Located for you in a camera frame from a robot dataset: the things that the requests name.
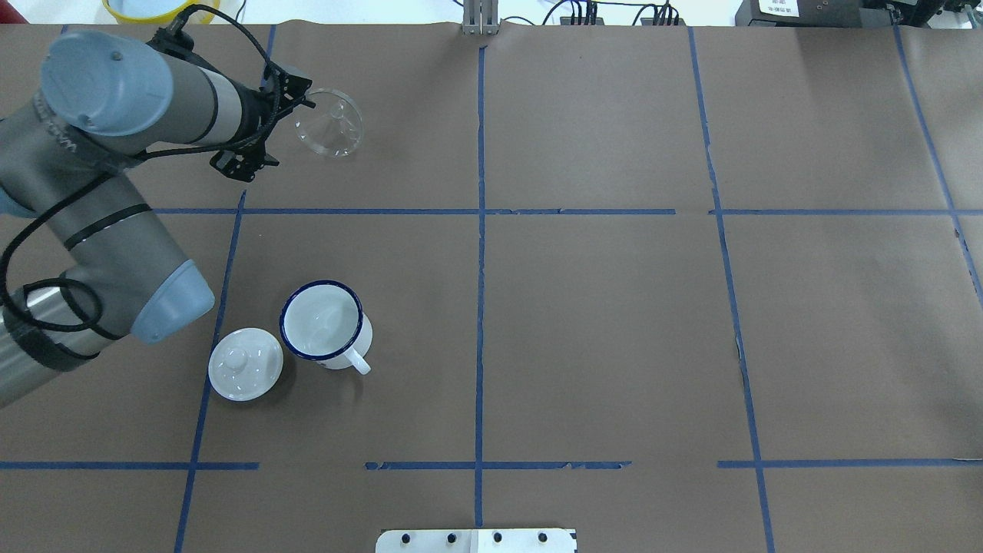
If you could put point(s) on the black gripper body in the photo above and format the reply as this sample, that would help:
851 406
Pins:
252 115

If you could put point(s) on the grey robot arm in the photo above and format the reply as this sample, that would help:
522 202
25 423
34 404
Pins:
95 264

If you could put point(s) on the white enamel mug blue rim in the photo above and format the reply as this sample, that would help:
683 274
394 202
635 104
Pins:
324 321

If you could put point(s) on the white ceramic lid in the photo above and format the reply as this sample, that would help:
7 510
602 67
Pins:
245 364

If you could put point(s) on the blue tape grid lines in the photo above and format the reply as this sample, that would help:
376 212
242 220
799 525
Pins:
481 211

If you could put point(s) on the aluminium frame post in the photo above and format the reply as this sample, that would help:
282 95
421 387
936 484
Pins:
480 17

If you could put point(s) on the metal bracket plate with bolts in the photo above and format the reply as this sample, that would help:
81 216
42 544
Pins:
478 540

